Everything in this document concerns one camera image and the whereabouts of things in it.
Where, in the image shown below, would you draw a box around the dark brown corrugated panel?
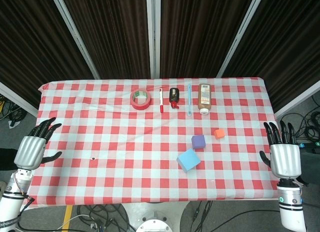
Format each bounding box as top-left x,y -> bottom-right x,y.
0,0 -> 94,105
222,0 -> 320,113
59,0 -> 152,80
159,0 -> 256,79

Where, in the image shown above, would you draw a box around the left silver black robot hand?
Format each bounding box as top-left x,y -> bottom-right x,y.
13,117 -> 63,171

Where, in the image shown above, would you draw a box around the purple foam cube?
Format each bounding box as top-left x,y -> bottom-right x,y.
191,135 -> 207,150

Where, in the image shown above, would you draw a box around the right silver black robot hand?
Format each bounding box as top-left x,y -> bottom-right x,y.
259,121 -> 303,179

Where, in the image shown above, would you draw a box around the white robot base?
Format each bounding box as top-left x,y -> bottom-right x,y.
119,201 -> 191,232

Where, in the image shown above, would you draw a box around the small orange foam cube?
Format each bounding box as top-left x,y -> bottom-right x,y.
213,128 -> 226,140

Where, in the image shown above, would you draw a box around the red white checkered tablecloth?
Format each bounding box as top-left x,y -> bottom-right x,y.
21,76 -> 281,207

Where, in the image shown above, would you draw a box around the black bottle red cap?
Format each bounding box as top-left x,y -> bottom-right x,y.
168,87 -> 181,110

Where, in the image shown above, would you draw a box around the light blue toothbrush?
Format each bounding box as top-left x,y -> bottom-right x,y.
187,83 -> 193,117

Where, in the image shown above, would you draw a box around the brown bottle white cap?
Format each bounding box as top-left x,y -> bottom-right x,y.
197,83 -> 212,115

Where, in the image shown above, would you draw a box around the red tape roll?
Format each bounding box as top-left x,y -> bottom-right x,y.
129,88 -> 152,110

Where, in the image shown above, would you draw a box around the black floor cable bundle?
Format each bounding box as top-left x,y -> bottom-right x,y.
18,202 -> 137,232
179,201 -> 281,232
0,93 -> 28,129
281,94 -> 320,148

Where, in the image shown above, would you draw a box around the red white marker pen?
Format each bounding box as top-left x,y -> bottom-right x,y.
159,87 -> 165,114

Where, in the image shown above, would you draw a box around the white partition frame post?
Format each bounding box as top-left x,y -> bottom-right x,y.
274,81 -> 320,119
216,0 -> 266,78
49,0 -> 102,80
0,81 -> 39,117
145,0 -> 161,79

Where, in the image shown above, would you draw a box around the large blue foam cube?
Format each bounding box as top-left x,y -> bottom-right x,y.
176,148 -> 202,173

